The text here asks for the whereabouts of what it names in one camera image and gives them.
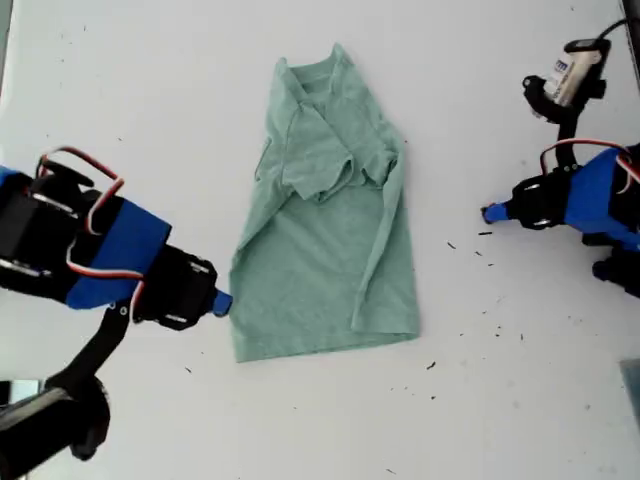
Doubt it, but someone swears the camera black stalk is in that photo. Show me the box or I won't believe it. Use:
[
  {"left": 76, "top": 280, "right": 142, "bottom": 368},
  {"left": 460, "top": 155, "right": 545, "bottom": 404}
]
[
  {"left": 521, "top": 73, "right": 609, "bottom": 174},
  {"left": 43, "top": 299, "right": 132, "bottom": 462}
]

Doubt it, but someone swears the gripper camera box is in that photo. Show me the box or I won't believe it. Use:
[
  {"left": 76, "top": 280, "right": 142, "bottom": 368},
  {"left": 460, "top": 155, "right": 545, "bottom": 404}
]
[
  {"left": 546, "top": 38, "right": 612, "bottom": 107},
  {"left": 0, "top": 387, "right": 81, "bottom": 464}
]

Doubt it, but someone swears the arm red white wire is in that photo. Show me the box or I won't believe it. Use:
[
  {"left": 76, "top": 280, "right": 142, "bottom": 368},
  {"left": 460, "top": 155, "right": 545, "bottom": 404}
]
[
  {"left": 36, "top": 145, "right": 125, "bottom": 236},
  {"left": 539, "top": 139, "right": 640, "bottom": 197},
  {"left": 66, "top": 242, "right": 147, "bottom": 322}
]

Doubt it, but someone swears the green t-shirt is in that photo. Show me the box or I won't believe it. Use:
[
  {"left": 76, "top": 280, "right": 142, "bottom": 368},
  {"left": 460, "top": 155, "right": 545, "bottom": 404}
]
[{"left": 228, "top": 42, "right": 421, "bottom": 365}]

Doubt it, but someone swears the camera black cable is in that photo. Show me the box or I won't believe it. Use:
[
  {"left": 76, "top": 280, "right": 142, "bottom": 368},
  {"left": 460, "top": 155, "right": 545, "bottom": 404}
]
[{"left": 597, "top": 17, "right": 640, "bottom": 41}]

